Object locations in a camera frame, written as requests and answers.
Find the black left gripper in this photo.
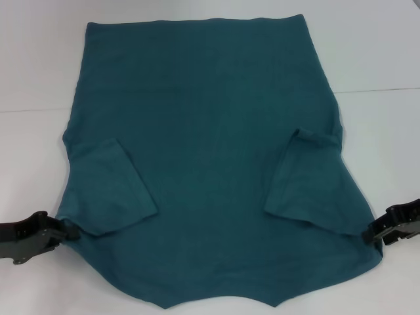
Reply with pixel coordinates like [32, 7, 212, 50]
[0, 211, 81, 265]

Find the teal blue t-shirt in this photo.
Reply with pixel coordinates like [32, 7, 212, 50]
[54, 12, 385, 312]

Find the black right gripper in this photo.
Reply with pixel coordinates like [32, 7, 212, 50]
[361, 202, 420, 247]

